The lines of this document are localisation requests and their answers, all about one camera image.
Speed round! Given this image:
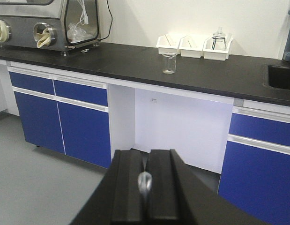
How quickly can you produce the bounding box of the empty clear glass beaker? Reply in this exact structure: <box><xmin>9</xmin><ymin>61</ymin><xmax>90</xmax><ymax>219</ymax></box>
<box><xmin>162</xmin><ymin>52</ymin><xmax>177</xmax><ymax>74</ymax></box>

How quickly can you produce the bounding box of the steel glove box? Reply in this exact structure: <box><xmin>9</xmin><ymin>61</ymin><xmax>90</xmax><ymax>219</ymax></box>
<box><xmin>0</xmin><ymin>0</ymin><xmax>100</xmax><ymax>55</ymax></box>

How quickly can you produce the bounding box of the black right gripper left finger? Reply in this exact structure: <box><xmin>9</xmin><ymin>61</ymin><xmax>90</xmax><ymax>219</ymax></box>
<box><xmin>112</xmin><ymin>150</ymin><xmax>143</xmax><ymax>222</ymax></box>

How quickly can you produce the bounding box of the middle white storage bin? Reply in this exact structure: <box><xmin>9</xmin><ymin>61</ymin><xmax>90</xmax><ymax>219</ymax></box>
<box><xmin>179</xmin><ymin>34</ymin><xmax>208</xmax><ymax>58</ymax></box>

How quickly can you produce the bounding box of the black power cable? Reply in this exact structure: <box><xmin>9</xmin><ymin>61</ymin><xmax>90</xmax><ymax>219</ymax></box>
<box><xmin>97</xmin><ymin>0</ymin><xmax>113</xmax><ymax>41</ymax></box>

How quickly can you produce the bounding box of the left white storage bin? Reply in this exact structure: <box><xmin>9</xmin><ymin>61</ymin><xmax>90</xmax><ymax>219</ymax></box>
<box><xmin>156</xmin><ymin>33</ymin><xmax>184</xmax><ymax>54</ymax></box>

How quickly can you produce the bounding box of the black wire tripod stand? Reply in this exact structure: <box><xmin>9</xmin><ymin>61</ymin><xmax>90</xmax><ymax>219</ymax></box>
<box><xmin>211</xmin><ymin>36</ymin><xmax>226</xmax><ymax>51</ymax></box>

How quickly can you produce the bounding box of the round glass flask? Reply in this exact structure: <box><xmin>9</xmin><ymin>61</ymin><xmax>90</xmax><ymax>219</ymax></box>
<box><xmin>211</xmin><ymin>26</ymin><xmax>226</xmax><ymax>50</ymax></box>

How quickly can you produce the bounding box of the blue lab cabinet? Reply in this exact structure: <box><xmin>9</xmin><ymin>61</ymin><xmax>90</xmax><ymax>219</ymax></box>
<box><xmin>8</xmin><ymin>67</ymin><xmax>112</xmax><ymax>168</ymax></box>
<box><xmin>218</xmin><ymin>106</ymin><xmax>290</xmax><ymax>225</ymax></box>

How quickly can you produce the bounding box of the blue lab cabinet left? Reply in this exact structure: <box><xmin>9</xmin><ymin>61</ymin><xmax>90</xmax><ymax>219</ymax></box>
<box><xmin>8</xmin><ymin>67</ymin><xmax>112</xmax><ymax>168</ymax></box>

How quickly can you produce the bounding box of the blue lab cabinet right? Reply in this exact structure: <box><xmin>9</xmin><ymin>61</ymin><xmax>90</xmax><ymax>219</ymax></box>
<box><xmin>218</xmin><ymin>106</ymin><xmax>290</xmax><ymax>225</ymax></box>

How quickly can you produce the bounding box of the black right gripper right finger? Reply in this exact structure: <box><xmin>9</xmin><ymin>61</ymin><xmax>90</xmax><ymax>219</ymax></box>
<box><xmin>146</xmin><ymin>150</ymin><xmax>180</xmax><ymax>222</ymax></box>

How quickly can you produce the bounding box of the right white storage bin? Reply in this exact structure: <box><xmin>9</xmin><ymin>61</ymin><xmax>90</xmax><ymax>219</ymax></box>
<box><xmin>203</xmin><ymin>34</ymin><xmax>233</xmax><ymax>61</ymax></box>

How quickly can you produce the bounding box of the white storage bin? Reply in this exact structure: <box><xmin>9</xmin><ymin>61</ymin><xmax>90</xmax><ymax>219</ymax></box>
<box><xmin>203</xmin><ymin>34</ymin><xmax>233</xmax><ymax>61</ymax></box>
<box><xmin>156</xmin><ymin>33</ymin><xmax>184</xmax><ymax>54</ymax></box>
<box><xmin>179</xmin><ymin>34</ymin><xmax>208</xmax><ymax>58</ymax></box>

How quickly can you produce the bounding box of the black lab sink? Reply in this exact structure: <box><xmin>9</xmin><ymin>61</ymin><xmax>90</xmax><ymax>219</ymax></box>
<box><xmin>268</xmin><ymin>66</ymin><xmax>290</xmax><ymax>90</ymax></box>

